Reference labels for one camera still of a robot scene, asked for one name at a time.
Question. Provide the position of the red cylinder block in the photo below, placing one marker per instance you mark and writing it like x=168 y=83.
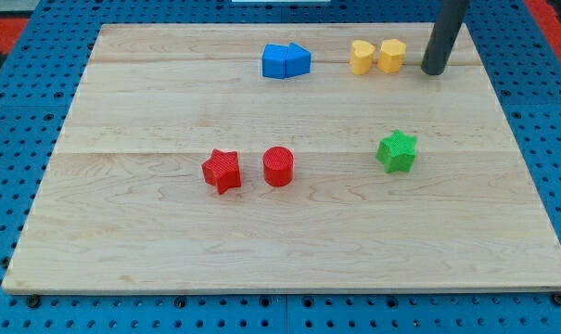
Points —
x=278 y=166

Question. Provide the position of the red star block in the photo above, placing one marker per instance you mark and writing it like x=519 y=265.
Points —
x=222 y=170

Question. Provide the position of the light wooden board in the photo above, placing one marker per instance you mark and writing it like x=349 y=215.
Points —
x=124 y=209

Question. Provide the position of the yellow heart block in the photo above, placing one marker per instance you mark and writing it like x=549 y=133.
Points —
x=361 y=57

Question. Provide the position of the blue triangular prism block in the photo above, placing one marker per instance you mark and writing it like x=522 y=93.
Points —
x=297 y=61

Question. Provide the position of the green star block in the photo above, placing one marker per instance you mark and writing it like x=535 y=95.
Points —
x=397 y=152

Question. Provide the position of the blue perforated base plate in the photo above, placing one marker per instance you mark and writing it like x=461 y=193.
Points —
x=41 y=74

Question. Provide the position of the yellow hexagon block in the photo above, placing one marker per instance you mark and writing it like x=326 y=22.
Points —
x=391 y=56

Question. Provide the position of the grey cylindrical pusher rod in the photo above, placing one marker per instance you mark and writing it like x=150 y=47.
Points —
x=443 y=36

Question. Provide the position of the blue cube block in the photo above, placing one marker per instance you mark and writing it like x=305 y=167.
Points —
x=273 y=61

